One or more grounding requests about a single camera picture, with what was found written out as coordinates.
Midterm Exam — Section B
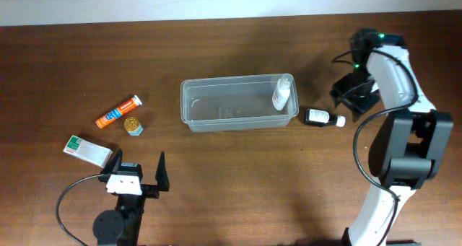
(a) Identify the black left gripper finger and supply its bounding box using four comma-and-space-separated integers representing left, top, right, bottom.
100, 149, 123, 175
155, 151, 170, 192

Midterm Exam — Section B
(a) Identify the white green medicine box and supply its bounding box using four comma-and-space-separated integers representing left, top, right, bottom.
63, 136, 113, 168

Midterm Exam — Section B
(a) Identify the dark brown syrup bottle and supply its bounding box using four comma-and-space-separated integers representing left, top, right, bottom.
304, 108, 346, 127

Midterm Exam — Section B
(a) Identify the white calamine lotion bottle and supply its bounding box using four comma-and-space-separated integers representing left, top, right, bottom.
272, 74, 292, 111

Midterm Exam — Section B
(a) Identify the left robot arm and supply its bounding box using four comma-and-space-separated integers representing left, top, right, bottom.
92, 149, 170, 245

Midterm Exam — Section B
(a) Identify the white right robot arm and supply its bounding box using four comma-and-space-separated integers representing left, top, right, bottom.
330, 28, 453, 245

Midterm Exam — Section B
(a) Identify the clear plastic container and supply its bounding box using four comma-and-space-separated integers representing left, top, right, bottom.
180, 74, 299, 132

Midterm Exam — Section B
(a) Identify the gold lid balm jar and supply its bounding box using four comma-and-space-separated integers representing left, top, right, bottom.
123, 117, 143, 136

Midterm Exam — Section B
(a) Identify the orange vitamin tablet tube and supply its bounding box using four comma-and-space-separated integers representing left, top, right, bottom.
95, 95, 142, 129

